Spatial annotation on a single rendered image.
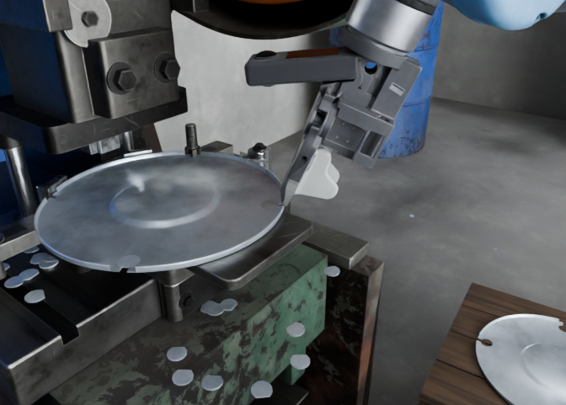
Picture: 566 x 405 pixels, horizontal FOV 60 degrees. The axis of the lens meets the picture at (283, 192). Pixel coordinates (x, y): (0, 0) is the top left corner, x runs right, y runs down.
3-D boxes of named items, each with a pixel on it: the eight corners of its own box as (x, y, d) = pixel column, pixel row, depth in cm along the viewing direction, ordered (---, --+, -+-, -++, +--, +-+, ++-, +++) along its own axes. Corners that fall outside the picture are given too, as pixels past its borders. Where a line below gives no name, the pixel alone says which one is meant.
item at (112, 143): (126, 145, 65) (122, 118, 64) (94, 156, 62) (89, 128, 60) (112, 140, 67) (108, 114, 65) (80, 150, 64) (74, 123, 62)
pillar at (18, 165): (42, 213, 67) (17, 113, 60) (26, 219, 65) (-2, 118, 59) (34, 208, 68) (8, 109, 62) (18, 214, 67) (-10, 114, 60)
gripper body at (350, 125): (368, 175, 52) (426, 70, 46) (293, 142, 52) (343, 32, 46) (367, 148, 59) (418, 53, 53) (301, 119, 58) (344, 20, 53)
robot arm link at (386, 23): (361, -15, 44) (361, -21, 51) (339, 34, 46) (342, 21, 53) (437, 19, 44) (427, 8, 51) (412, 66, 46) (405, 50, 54)
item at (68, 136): (194, 128, 67) (190, 88, 65) (57, 178, 53) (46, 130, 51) (121, 106, 76) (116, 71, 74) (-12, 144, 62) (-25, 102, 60)
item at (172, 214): (-22, 266, 48) (-25, 259, 48) (98, 152, 74) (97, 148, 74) (273, 279, 46) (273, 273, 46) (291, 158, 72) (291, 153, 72)
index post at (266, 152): (274, 201, 76) (273, 143, 72) (261, 209, 74) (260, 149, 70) (259, 196, 78) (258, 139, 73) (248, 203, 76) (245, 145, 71)
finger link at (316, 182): (318, 232, 57) (353, 166, 53) (270, 212, 57) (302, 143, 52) (320, 219, 60) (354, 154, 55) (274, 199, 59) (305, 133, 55)
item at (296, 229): (313, 312, 62) (317, 219, 55) (237, 384, 52) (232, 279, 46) (178, 245, 75) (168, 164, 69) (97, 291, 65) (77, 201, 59)
